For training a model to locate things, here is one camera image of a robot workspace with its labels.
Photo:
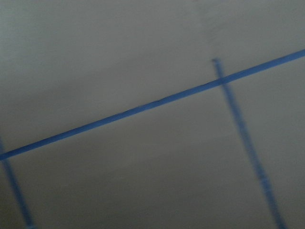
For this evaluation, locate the blue tape grid lines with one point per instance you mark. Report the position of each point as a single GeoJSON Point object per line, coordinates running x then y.
{"type": "Point", "coordinates": [222, 81]}

